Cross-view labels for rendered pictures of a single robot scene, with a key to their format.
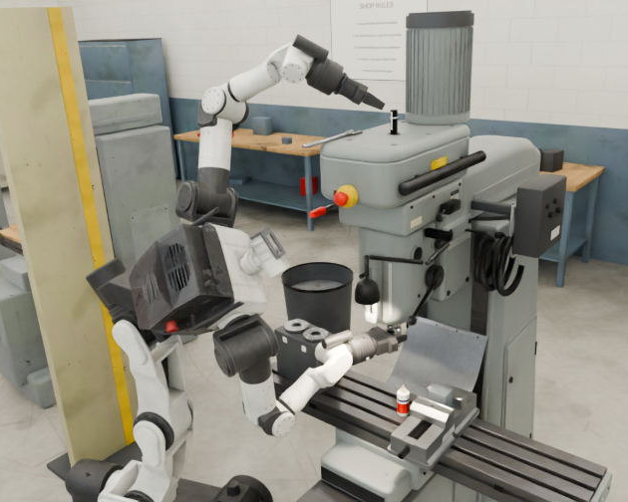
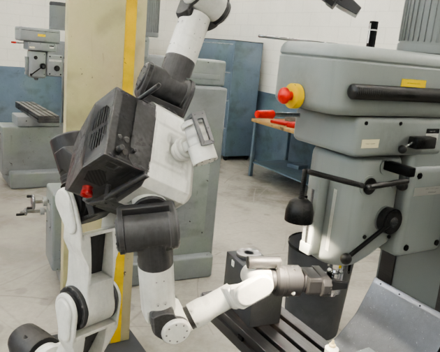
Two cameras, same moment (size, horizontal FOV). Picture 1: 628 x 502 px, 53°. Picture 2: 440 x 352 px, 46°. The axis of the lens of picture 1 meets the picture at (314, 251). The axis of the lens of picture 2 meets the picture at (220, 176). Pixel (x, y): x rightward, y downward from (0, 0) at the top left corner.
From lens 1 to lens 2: 0.62 m
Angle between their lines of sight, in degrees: 18
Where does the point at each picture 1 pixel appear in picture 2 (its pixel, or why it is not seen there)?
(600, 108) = not seen: outside the picture
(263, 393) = (156, 286)
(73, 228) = not seen: hidden behind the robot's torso
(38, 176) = (88, 86)
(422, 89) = (417, 12)
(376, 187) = (323, 86)
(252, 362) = (146, 244)
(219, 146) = (188, 35)
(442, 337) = (401, 309)
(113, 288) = (64, 154)
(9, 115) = (77, 29)
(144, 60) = (245, 57)
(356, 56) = not seen: hidden behind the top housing
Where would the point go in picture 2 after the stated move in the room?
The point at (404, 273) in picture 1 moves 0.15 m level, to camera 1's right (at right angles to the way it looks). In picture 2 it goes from (349, 204) to (411, 214)
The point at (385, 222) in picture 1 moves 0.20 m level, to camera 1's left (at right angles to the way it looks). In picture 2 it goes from (334, 137) to (257, 127)
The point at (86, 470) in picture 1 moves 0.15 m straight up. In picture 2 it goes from (26, 332) to (26, 297)
